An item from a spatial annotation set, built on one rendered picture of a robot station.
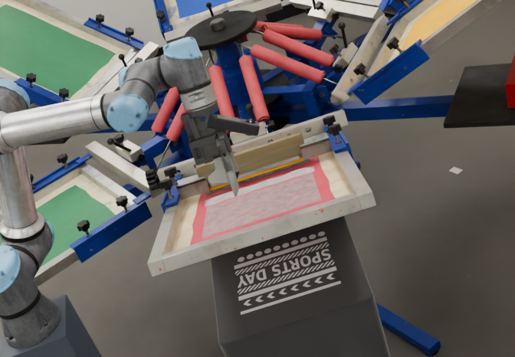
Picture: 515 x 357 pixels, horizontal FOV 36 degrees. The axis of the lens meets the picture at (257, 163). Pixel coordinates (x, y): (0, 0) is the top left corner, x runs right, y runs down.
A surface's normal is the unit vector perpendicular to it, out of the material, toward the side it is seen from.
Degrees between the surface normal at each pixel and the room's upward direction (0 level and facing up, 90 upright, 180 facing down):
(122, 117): 90
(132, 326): 0
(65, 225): 0
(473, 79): 0
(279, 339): 92
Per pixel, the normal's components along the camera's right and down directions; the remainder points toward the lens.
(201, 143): 0.02, 0.24
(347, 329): 0.15, 0.55
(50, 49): 0.22, -0.69
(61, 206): -0.29, -0.81
